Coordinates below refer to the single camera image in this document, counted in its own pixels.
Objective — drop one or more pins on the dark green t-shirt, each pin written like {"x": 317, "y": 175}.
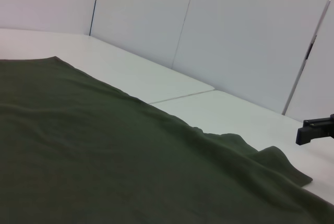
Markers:
{"x": 104, "y": 156}

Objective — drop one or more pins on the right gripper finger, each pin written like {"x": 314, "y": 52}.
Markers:
{"x": 317, "y": 130}

